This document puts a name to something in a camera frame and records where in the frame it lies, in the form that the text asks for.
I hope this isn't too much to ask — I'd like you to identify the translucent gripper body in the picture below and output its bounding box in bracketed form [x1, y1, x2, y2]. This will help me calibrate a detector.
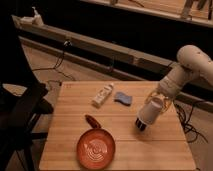
[145, 90, 172, 114]

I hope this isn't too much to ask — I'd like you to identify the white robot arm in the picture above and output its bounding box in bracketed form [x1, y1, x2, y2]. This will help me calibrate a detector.
[145, 45, 213, 111]

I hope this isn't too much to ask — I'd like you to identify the long wooden beam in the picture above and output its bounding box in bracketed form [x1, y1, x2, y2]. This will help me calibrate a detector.
[11, 14, 213, 113]

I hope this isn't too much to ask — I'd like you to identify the blue sponge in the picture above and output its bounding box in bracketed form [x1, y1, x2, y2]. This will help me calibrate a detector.
[114, 92, 132, 106]

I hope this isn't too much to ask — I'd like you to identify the white bottle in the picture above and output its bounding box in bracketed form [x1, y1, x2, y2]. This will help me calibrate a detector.
[92, 83, 114, 108]

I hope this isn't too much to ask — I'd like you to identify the orange ribbed plate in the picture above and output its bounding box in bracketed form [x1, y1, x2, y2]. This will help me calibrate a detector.
[76, 129, 116, 170]

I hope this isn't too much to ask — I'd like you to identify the black chair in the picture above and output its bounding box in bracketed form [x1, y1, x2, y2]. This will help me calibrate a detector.
[0, 83, 53, 171]

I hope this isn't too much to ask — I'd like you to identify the white pump dispenser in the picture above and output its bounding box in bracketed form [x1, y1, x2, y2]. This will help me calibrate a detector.
[33, 7, 44, 26]

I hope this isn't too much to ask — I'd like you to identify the black cable right side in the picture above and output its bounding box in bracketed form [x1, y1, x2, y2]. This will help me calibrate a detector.
[174, 99, 210, 144]

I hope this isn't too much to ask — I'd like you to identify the black floor cable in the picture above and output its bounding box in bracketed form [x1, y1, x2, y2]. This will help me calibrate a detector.
[31, 39, 77, 91]

